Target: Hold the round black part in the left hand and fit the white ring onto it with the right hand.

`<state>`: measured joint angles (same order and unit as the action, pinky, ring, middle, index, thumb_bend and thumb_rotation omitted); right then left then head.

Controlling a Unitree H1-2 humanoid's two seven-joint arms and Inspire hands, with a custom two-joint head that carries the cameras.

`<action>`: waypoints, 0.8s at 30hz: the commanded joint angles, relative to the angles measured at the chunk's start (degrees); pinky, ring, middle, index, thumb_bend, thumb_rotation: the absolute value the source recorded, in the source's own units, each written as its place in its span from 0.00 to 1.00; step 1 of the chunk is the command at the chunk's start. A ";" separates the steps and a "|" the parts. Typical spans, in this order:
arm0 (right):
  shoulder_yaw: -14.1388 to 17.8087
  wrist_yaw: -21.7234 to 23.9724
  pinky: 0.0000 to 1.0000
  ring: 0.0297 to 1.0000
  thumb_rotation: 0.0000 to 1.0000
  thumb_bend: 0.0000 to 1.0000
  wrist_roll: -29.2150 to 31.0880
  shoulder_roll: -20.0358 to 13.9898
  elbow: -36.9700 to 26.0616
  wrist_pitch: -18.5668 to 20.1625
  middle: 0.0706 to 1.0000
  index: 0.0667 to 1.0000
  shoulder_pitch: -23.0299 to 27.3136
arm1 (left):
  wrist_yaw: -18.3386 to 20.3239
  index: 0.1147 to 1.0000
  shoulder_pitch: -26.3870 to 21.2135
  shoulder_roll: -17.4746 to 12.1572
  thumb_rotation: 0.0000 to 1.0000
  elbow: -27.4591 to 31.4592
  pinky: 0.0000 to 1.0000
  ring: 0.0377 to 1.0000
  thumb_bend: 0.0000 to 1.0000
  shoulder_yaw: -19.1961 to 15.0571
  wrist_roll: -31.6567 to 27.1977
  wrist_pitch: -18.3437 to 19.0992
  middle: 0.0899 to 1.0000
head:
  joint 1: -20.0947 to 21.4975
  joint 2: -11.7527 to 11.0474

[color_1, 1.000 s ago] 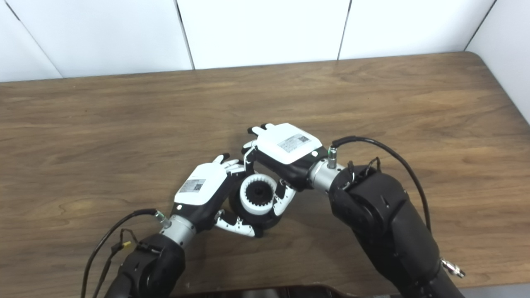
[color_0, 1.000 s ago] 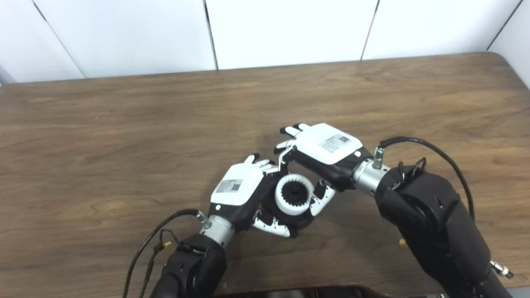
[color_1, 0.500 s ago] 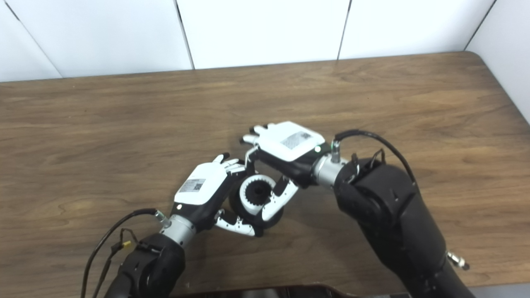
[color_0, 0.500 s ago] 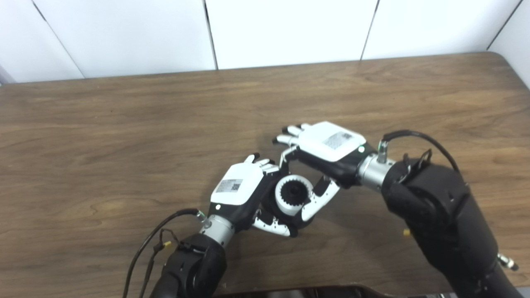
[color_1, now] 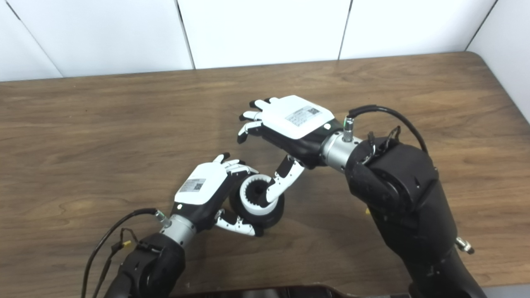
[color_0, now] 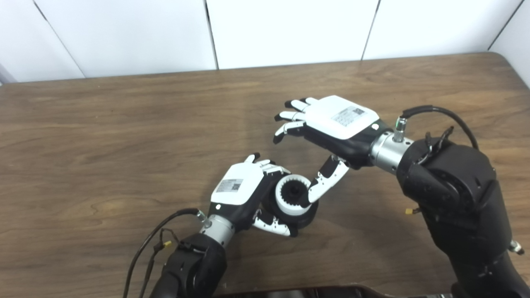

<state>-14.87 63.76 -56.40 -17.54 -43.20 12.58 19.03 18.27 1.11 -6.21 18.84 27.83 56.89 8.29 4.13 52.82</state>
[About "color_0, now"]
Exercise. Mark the round black part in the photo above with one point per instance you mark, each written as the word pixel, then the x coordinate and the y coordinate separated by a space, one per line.
pixel 308 217

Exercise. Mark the white and black left hand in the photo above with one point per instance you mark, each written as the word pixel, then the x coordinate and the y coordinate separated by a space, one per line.
pixel 238 186

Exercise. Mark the white and black right hand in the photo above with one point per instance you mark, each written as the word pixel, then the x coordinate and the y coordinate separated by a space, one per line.
pixel 339 120

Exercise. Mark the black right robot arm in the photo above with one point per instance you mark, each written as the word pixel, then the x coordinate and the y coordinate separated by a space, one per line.
pixel 459 194

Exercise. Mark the dark robot torso edge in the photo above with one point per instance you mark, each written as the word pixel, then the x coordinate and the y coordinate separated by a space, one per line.
pixel 323 292

